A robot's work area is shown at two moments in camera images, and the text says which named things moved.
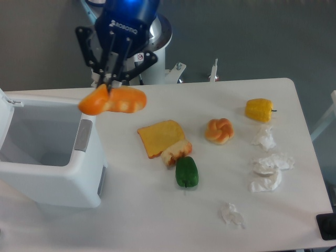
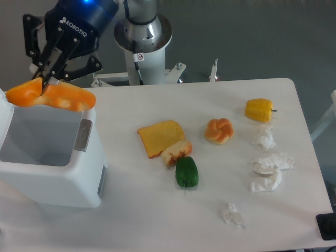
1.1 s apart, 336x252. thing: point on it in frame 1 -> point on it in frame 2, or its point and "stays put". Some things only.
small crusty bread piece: [181, 149] stays put
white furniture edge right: [331, 116] stays put
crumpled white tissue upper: [264, 138] stays put
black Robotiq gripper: [123, 28] -> [81, 20]
